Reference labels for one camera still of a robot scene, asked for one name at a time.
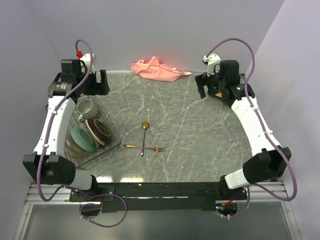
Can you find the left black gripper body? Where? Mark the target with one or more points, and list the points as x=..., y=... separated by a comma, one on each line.
x=90, y=86

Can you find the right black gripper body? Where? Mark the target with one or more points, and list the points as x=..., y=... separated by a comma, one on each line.
x=213, y=82

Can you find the pink satin napkin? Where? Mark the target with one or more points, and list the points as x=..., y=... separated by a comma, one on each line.
x=157, y=71

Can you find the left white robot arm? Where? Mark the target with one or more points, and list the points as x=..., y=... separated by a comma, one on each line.
x=48, y=165

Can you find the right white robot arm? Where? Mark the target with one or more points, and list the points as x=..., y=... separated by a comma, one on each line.
x=268, y=161

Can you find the grey striped mug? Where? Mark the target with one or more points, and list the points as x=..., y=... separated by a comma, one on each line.
x=86, y=109

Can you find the brown ceramic plate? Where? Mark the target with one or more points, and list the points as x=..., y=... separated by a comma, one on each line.
x=99, y=132

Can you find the teal green bowl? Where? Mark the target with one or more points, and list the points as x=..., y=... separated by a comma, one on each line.
x=83, y=139

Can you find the clear glass bowl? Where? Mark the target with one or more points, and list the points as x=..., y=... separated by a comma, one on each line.
x=72, y=149

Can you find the rose gold fork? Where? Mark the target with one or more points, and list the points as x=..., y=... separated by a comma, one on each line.
x=155, y=149

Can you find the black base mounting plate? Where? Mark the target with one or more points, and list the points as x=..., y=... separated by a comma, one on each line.
x=157, y=196

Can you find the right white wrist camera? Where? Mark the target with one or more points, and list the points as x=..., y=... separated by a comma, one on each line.
x=211, y=61

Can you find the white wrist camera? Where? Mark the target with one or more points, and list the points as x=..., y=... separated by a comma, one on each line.
x=211, y=61
x=85, y=61

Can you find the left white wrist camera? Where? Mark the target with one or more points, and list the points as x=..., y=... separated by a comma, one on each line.
x=85, y=61

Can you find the black wire dish rack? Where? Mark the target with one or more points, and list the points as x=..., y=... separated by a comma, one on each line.
x=100, y=154

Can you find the gold spoon with purple handle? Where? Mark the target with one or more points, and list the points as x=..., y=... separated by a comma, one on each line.
x=145, y=125

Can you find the aluminium rail frame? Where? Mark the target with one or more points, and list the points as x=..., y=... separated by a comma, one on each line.
x=256, y=195

